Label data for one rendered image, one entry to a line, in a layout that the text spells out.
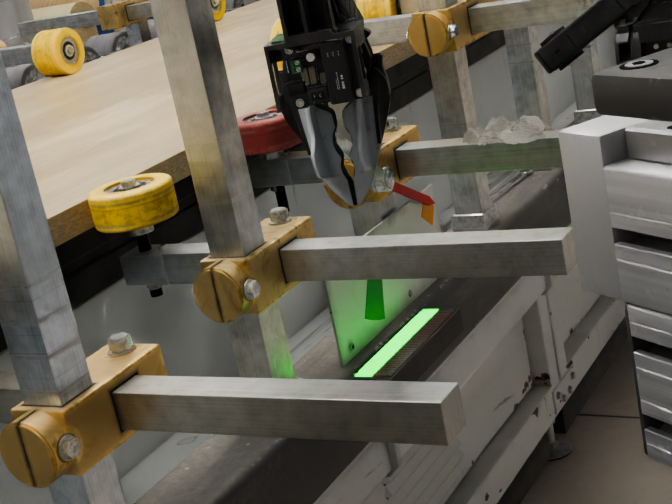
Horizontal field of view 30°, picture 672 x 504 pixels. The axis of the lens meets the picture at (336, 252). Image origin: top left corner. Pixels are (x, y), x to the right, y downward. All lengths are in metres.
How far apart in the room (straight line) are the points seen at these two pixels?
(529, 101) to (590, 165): 1.08
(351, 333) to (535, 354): 1.18
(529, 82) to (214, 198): 0.75
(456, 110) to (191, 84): 0.52
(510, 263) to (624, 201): 0.37
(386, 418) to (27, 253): 0.26
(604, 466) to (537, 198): 0.90
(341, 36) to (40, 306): 0.30
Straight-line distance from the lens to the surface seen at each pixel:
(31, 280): 0.86
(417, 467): 1.93
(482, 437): 2.17
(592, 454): 2.48
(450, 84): 1.49
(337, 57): 0.96
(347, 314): 1.20
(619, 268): 0.66
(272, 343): 1.10
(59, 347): 0.88
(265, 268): 1.08
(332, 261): 1.07
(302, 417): 0.83
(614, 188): 0.64
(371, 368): 1.17
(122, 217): 1.15
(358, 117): 1.01
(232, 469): 1.04
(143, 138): 1.44
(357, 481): 1.29
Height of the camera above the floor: 1.14
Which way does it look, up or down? 17 degrees down
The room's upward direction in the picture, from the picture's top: 12 degrees counter-clockwise
